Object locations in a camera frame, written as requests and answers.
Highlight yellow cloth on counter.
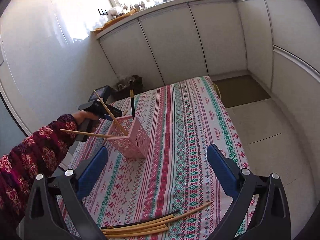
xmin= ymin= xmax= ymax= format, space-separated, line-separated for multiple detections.
xmin=92 ymin=9 xmax=136 ymax=35

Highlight black rack on counter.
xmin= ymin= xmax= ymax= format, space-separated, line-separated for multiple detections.
xmin=98 ymin=9 xmax=108 ymax=16

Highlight red floral sleeve forearm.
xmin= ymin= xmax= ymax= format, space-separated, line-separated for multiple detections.
xmin=1 ymin=114 xmax=78 ymax=231

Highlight person's left hand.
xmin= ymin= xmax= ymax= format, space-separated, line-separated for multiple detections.
xmin=72 ymin=111 xmax=100 ymax=132

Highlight brown floor mat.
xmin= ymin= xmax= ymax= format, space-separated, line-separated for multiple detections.
xmin=214 ymin=75 xmax=270 ymax=108

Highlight white kitchen cabinets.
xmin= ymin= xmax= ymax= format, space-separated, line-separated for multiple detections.
xmin=97 ymin=0 xmax=319 ymax=154

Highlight bamboo chopstick sticking sideways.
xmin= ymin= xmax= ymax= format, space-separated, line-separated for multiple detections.
xmin=60 ymin=129 xmax=117 ymax=139

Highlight patterned tablecloth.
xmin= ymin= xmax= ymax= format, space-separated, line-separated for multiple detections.
xmin=69 ymin=76 xmax=249 ymax=239

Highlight yellow chair under table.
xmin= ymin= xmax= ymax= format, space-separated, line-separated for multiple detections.
xmin=213 ymin=83 xmax=221 ymax=99

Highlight long bamboo chopstick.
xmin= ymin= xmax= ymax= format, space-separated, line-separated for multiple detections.
xmin=107 ymin=201 xmax=212 ymax=229

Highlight pink perforated utensil holder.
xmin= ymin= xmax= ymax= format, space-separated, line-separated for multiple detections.
xmin=107 ymin=115 xmax=150 ymax=159

